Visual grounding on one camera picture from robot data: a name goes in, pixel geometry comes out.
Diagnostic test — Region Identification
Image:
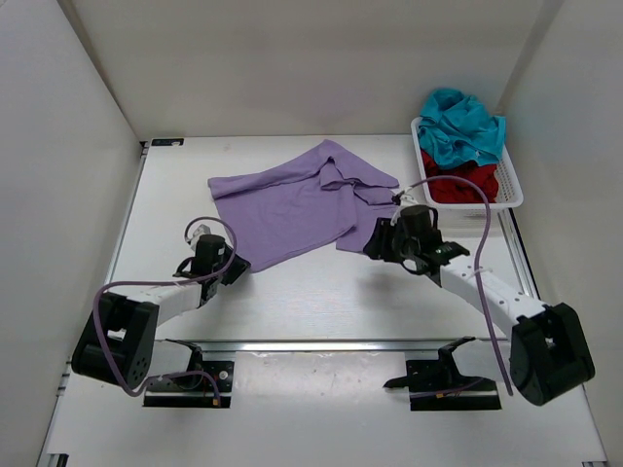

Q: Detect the purple t shirt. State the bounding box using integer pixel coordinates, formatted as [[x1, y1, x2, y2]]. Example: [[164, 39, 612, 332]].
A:
[[207, 140, 399, 272]]

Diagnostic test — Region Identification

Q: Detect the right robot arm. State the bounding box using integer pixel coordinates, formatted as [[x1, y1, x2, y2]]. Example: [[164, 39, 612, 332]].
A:
[[363, 205, 596, 406]]

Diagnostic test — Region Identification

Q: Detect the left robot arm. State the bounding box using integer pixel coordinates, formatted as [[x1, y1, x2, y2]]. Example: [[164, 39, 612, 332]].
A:
[[71, 233, 250, 406]]

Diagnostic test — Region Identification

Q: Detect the red t shirt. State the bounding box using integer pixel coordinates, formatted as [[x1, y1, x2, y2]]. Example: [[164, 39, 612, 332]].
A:
[[421, 151, 499, 204]]

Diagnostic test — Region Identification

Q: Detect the white plastic basket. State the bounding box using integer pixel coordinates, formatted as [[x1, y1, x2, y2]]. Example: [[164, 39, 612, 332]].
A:
[[411, 117, 524, 214]]

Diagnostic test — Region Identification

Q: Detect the teal t shirt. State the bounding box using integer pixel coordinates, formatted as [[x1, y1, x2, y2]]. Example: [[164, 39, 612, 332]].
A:
[[417, 89, 506, 170]]

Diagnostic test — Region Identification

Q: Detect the black label sticker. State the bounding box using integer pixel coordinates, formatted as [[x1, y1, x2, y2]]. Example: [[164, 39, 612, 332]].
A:
[[150, 138, 185, 147]]

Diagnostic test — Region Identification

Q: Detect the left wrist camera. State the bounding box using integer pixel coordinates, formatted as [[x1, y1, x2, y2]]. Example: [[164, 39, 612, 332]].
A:
[[187, 224, 211, 250]]

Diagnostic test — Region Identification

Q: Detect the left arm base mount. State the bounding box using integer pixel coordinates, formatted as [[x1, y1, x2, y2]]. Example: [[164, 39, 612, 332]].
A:
[[143, 340, 236, 409]]

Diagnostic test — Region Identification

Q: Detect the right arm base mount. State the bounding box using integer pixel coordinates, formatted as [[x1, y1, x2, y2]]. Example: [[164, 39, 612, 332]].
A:
[[384, 337, 501, 412]]

